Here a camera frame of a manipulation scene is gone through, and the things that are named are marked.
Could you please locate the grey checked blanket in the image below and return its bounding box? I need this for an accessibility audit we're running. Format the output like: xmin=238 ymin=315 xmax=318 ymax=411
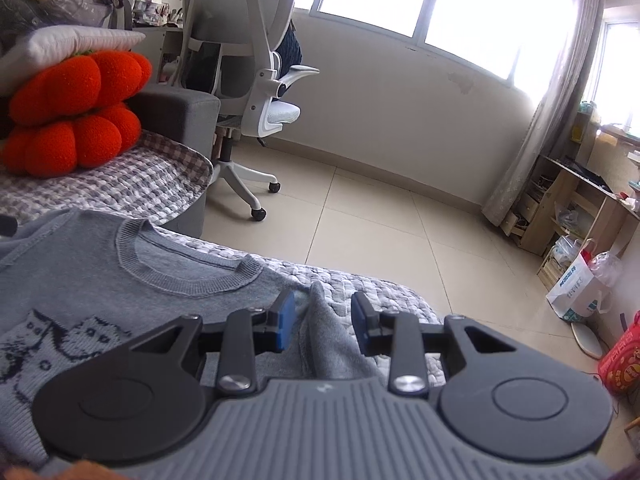
xmin=0 ymin=130 xmax=215 ymax=226

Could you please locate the grey sofa armrest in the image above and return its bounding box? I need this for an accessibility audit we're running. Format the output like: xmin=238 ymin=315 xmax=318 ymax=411
xmin=127 ymin=85 xmax=222 ymax=161

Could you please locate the clear plastic bag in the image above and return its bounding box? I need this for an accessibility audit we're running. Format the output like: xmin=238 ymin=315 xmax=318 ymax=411
xmin=590 ymin=251 xmax=626 ymax=288

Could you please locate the white grey pillow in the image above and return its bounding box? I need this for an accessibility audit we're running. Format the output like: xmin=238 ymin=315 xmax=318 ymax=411
xmin=0 ymin=26 xmax=147 ymax=97

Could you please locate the wooden shelf desk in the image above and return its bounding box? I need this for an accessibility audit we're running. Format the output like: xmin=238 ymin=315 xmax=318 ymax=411
xmin=500 ymin=110 xmax=640 ymax=291

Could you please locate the white paper bag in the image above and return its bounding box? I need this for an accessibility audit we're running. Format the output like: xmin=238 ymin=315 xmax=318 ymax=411
xmin=546 ymin=240 xmax=613 ymax=323

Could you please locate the white oval board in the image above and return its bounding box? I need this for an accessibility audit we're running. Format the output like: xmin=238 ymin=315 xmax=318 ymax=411
xmin=571 ymin=321 xmax=608 ymax=360

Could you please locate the grey patterned bag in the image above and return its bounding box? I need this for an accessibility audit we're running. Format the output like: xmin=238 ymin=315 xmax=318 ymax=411
xmin=0 ymin=0 xmax=133 ymax=48

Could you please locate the grey white quilted cover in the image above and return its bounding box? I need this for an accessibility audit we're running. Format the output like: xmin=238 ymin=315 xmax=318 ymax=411
xmin=150 ymin=232 xmax=446 ymax=391

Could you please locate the white mesh office chair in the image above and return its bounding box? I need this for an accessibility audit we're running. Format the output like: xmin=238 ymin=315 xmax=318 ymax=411
xmin=167 ymin=0 xmax=321 ymax=222

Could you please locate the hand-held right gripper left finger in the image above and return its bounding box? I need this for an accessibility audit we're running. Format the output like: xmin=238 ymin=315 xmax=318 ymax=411
xmin=127 ymin=291 xmax=297 ymax=395

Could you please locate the window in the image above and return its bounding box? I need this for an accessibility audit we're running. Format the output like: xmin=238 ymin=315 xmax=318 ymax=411
xmin=295 ymin=0 xmax=576 ymax=91

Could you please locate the orange pumpkin plush cushion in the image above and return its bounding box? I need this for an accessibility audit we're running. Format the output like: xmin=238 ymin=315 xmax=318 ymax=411
xmin=0 ymin=50 xmax=153 ymax=178

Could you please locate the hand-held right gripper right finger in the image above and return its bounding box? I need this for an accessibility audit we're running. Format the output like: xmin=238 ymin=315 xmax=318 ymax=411
xmin=351 ymin=291 xmax=521 ymax=396

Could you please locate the dark garment on chair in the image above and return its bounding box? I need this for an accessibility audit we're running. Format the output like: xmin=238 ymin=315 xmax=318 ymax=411
xmin=275 ymin=22 xmax=305 ymax=78

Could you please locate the red bag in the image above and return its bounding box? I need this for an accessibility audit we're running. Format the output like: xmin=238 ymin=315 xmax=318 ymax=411
xmin=597 ymin=311 xmax=640 ymax=401

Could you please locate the grey knit sweater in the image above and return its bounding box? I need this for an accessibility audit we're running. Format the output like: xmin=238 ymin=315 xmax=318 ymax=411
xmin=0 ymin=209 xmax=386 ymax=471

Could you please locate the grey curtain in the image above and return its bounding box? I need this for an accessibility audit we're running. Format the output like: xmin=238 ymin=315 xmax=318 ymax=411
xmin=481 ymin=0 xmax=608 ymax=226

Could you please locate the white cluttered desk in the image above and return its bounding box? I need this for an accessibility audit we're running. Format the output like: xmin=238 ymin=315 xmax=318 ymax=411
xmin=117 ymin=0 xmax=186 ymax=86

